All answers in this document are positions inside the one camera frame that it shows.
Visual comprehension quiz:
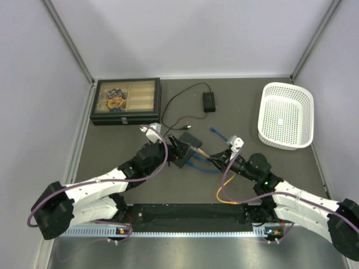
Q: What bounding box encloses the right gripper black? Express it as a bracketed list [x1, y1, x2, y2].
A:
[207, 147, 259, 183]

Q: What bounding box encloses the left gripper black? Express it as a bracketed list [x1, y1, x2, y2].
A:
[145, 134, 190, 176]

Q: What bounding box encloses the black network switch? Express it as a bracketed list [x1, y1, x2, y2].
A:
[173, 131, 202, 169]

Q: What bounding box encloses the yellow ethernet cable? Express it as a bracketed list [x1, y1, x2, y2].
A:
[196, 148, 241, 205]

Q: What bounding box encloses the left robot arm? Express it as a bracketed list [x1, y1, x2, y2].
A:
[29, 134, 190, 240]

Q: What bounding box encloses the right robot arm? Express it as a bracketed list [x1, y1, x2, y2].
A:
[208, 149, 358, 261]

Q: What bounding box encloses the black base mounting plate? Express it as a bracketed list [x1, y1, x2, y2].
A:
[95, 203, 281, 232]

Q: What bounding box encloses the black jewelry display box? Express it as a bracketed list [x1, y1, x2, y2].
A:
[90, 77, 162, 126]

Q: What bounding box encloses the white perforated plastic basket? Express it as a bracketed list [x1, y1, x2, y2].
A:
[257, 82, 314, 151]

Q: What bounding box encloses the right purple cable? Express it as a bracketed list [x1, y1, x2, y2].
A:
[221, 148, 359, 244]

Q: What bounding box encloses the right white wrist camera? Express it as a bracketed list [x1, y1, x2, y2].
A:
[227, 135, 244, 153]

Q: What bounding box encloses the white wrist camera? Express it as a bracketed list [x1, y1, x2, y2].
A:
[140, 123, 161, 143]
[227, 135, 244, 153]

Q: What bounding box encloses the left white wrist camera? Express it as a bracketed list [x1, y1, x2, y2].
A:
[140, 123, 161, 143]

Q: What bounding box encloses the orange bracelet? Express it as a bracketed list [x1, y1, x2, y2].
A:
[106, 97, 126, 110]

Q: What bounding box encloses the white slotted cable duct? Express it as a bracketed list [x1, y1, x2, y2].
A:
[61, 225, 268, 238]

